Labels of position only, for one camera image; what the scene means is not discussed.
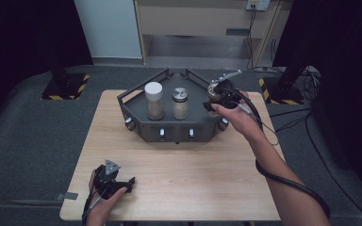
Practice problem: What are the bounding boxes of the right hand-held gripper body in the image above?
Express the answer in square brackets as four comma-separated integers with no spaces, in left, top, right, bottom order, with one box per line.
[212,69,243,110]

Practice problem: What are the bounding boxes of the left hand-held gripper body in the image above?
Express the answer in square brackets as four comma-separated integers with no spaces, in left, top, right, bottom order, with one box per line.
[91,159,124,200]

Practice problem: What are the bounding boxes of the silver-lidded jar pale contents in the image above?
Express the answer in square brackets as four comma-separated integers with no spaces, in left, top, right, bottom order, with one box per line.
[172,87,190,121]

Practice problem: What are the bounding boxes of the dark grey corner shelf rack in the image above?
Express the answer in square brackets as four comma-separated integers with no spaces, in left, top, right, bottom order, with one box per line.
[116,68,238,144]

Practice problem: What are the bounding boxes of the white-lidded spice jar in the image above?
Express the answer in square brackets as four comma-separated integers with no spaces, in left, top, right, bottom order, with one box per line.
[143,81,166,121]

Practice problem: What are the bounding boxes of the person's left hand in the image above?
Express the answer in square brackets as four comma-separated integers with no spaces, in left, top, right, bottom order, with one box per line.
[87,170,128,218]

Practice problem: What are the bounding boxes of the person's right hand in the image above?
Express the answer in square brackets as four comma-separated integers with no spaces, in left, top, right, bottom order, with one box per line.
[211,89,266,144]

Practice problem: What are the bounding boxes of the grey tape strip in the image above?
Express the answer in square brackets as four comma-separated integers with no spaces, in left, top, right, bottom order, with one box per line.
[55,191,79,202]

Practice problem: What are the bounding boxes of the black stand with striped base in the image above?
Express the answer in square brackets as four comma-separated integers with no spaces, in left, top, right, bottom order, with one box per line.
[41,46,91,102]
[257,62,305,106]

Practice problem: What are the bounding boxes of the grey tape on cabinet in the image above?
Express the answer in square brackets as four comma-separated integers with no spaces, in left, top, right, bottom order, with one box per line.
[225,27,251,37]

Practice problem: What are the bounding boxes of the beige wooden cabinet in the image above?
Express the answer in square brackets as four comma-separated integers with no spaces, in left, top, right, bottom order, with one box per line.
[133,0,294,69]

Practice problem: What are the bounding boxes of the dark curtain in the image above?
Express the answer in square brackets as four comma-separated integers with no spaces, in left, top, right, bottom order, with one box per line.
[0,0,94,144]
[272,0,362,197]

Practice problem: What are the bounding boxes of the white panel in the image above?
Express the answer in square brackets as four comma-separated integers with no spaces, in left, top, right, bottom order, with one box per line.
[74,0,143,60]

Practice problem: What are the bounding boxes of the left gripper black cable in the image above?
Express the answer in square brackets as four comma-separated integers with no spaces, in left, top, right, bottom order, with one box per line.
[80,187,107,225]

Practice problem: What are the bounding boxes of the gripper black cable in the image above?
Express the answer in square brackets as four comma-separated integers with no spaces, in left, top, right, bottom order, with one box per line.
[224,88,332,220]
[80,187,107,225]

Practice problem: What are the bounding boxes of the black cable from socket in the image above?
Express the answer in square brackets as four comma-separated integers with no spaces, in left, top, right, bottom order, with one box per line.
[245,7,258,72]

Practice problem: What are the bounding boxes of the tangle of black cables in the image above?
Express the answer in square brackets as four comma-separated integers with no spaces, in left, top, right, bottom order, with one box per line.
[293,65,322,102]

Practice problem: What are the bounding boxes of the white wall socket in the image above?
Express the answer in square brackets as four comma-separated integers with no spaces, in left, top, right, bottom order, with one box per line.
[245,0,272,12]

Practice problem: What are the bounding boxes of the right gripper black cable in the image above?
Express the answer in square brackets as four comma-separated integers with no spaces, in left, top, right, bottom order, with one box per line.
[224,88,332,220]

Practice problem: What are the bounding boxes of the black floor cable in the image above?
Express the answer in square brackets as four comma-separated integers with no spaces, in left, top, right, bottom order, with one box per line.
[268,106,362,226]

